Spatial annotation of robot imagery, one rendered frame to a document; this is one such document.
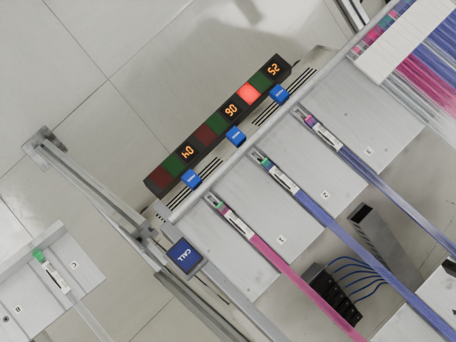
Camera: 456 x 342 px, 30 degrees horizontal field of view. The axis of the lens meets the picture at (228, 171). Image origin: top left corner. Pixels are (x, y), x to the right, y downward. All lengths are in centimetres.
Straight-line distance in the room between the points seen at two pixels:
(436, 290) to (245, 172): 38
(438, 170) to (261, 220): 57
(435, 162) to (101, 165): 83
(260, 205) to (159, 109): 79
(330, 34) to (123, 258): 84
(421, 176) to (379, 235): 18
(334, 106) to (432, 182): 45
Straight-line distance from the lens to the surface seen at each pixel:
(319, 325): 186
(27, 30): 206
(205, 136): 152
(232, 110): 153
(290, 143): 150
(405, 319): 145
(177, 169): 150
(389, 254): 183
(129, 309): 235
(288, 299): 178
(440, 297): 147
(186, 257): 141
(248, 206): 147
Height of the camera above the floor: 197
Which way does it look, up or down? 58 degrees down
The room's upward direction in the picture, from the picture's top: 120 degrees clockwise
